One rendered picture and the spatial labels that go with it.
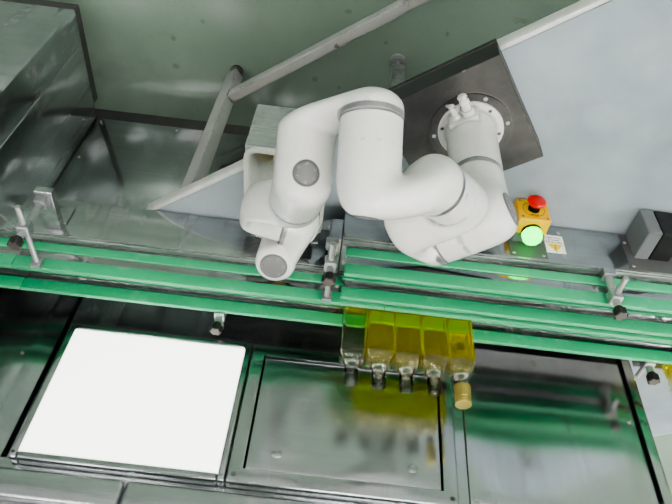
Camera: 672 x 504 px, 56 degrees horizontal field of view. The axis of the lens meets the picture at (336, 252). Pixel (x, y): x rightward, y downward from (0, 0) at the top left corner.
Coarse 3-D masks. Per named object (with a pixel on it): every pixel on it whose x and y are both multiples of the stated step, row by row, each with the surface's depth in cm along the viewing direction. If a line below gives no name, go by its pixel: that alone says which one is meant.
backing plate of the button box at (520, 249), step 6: (510, 240) 140; (510, 246) 139; (516, 246) 139; (522, 246) 139; (528, 246) 139; (534, 246) 140; (540, 246) 140; (510, 252) 137; (516, 252) 138; (522, 252) 138; (528, 252) 138; (534, 252) 138; (540, 252) 138; (546, 252) 138; (534, 258) 137; (540, 258) 137; (546, 258) 137
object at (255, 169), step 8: (248, 152) 127; (256, 152) 127; (264, 152) 126; (272, 152) 126; (248, 160) 128; (256, 160) 135; (272, 160) 136; (248, 168) 130; (256, 168) 137; (264, 168) 138; (272, 168) 138; (248, 176) 131; (256, 176) 138; (264, 176) 140; (272, 176) 139; (248, 184) 133; (320, 216) 137; (320, 224) 139
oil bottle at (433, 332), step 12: (420, 324) 139; (432, 324) 137; (444, 324) 138; (420, 336) 137; (432, 336) 135; (444, 336) 135; (432, 348) 133; (444, 348) 133; (420, 360) 133; (432, 360) 131; (444, 360) 131; (444, 372) 133
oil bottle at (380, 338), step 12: (372, 312) 139; (384, 312) 139; (372, 324) 136; (384, 324) 137; (372, 336) 134; (384, 336) 134; (372, 348) 132; (384, 348) 132; (372, 360) 131; (384, 360) 131
